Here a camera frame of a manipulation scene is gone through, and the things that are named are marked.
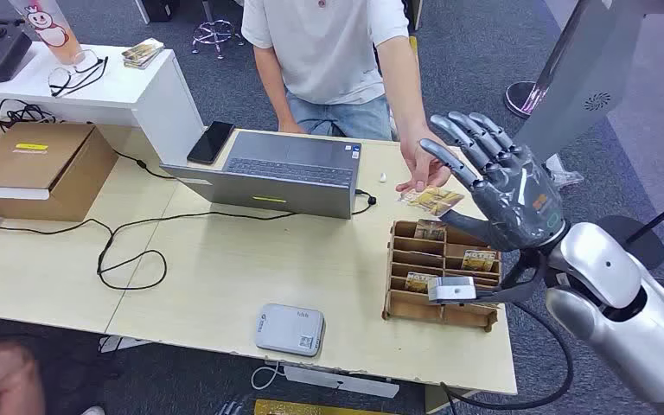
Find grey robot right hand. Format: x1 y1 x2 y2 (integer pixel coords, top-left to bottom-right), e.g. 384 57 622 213
419 112 568 253

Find person's left hand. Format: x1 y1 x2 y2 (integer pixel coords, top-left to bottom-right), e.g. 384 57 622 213
394 132 455 195

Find person's right hand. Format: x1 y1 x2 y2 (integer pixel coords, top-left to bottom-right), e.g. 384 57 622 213
277 117 309 136

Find hotel print ID card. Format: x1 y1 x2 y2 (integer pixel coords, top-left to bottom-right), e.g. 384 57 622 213
399 186 465 218

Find hotel key card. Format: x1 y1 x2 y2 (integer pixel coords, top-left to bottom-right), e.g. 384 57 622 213
413 219 448 242
405 271 437 294
461 249 497 272

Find person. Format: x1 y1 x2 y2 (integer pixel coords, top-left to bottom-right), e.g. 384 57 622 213
241 0 465 195

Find grey white card reader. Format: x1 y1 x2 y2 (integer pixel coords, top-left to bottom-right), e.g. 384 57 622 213
254 303 326 358

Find wooden card holder rack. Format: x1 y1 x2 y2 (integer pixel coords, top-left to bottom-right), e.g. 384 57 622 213
382 220 504 334

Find bystander person's leg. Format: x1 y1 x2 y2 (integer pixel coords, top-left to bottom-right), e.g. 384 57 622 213
0 342 47 415

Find grey laptop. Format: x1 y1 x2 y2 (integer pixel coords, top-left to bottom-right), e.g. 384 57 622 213
160 131 363 220

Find clear plastic bag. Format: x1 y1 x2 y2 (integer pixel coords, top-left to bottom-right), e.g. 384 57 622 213
545 153 585 189

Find black smartphone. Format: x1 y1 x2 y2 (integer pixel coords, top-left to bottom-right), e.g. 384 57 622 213
186 120 236 166

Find white power strip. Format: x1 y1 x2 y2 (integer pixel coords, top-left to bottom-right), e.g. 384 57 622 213
283 365 400 399

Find chrome stool base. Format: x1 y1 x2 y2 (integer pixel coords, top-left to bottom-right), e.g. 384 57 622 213
190 18 246 61

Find white desk foot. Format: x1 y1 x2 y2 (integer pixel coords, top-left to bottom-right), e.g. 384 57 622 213
98 335 156 354

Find black stanchion with pole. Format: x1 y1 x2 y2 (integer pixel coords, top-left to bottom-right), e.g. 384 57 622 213
595 186 664 271

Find white shelf cabinet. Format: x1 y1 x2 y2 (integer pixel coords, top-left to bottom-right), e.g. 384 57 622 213
0 42 206 167

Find silver kiosk stand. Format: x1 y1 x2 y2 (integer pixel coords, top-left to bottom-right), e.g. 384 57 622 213
512 0 664 173

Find stack of hotel cards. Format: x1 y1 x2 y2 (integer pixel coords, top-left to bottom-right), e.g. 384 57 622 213
121 38 165 70

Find black floor case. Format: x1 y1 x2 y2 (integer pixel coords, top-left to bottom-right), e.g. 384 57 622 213
137 0 182 24

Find wooden desk leg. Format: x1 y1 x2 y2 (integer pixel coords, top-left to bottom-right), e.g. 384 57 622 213
423 385 479 415

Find brown cardboard box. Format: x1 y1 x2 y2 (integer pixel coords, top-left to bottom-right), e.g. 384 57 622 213
0 123 120 223

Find snowman print drink cup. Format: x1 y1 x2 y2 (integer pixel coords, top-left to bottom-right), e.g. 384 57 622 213
8 0 84 65

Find white cable loop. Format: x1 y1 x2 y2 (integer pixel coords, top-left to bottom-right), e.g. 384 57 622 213
250 361 284 392

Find black laptop charger cable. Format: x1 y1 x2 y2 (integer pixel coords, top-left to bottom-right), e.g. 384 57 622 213
0 188 378 291

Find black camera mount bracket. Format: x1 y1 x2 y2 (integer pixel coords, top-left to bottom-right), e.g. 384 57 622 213
475 249 546 304

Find chrome stanchion with post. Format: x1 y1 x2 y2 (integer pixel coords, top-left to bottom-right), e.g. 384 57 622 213
503 0 591 119

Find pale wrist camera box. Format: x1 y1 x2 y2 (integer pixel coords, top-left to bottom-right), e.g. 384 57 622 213
428 276 477 304

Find black cable with plug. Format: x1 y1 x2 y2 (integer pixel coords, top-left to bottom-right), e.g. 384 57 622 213
111 150 176 181

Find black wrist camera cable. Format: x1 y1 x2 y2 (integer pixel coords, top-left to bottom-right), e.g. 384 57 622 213
439 302 575 415

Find black frame eyeglasses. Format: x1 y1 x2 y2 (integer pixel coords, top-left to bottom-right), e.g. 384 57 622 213
48 50 110 99

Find black coiled cable bundle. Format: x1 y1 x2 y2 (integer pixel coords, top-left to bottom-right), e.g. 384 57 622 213
0 98 58 133

